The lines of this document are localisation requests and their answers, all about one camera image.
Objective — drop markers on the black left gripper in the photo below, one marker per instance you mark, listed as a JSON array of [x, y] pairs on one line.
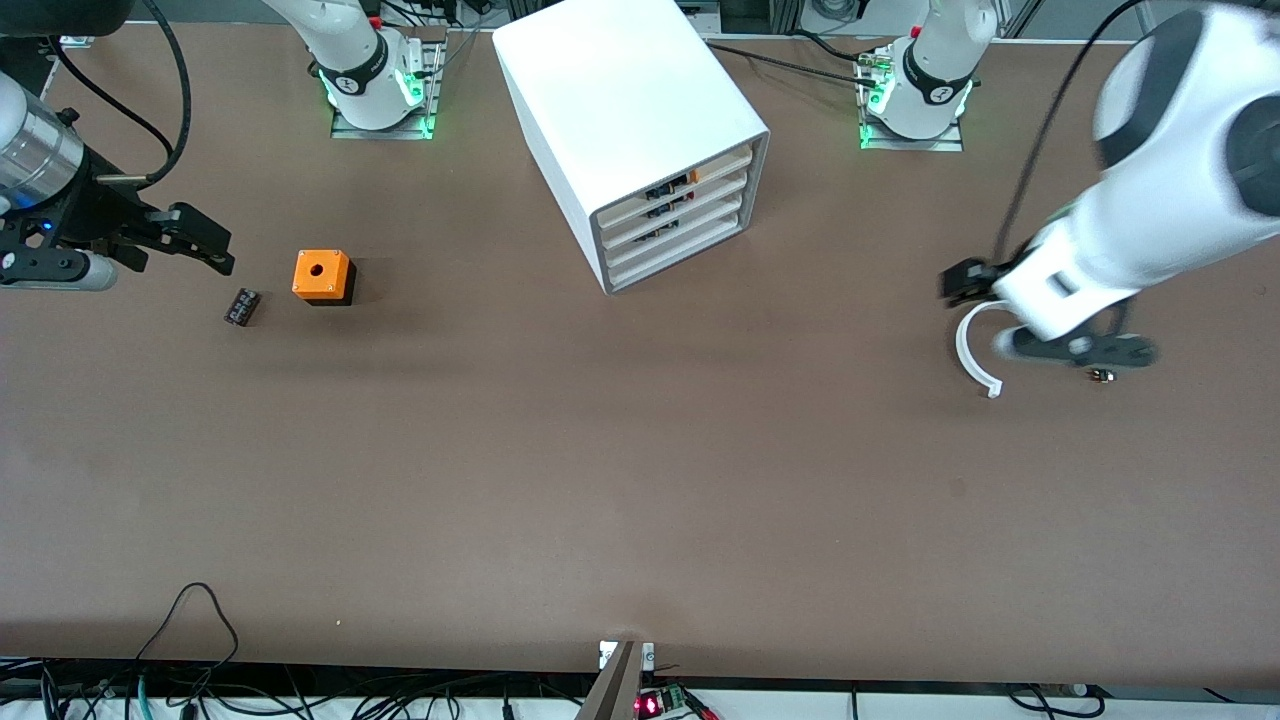
[[966, 281]]

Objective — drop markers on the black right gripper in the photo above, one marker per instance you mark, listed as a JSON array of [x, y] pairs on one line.
[[97, 212]]

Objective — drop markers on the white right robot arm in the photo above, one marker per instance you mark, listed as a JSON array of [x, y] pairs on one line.
[[360, 60]]

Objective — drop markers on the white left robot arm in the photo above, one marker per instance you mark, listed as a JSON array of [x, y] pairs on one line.
[[1150, 230]]

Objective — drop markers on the black push button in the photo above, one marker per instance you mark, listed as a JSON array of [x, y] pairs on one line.
[[1101, 376]]

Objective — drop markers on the small black contact block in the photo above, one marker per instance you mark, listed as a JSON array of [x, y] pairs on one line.
[[242, 306]]

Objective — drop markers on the white curved plastic arc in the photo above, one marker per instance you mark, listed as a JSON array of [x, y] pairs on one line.
[[962, 355]]

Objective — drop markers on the red lit circuit board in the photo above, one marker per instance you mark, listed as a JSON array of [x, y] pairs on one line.
[[655, 705]]

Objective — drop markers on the orange button enclosure box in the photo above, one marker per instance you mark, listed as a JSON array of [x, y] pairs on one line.
[[320, 272]]

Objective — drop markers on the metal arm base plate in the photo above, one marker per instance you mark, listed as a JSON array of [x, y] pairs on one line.
[[930, 146], [385, 133]]

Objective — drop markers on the orange and black switch part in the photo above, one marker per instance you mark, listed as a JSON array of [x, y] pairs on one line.
[[678, 183]]

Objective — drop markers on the small black switch part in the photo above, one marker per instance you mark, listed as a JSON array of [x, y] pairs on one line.
[[668, 207]]

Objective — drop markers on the aluminium camera post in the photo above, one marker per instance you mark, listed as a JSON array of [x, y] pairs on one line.
[[615, 690]]

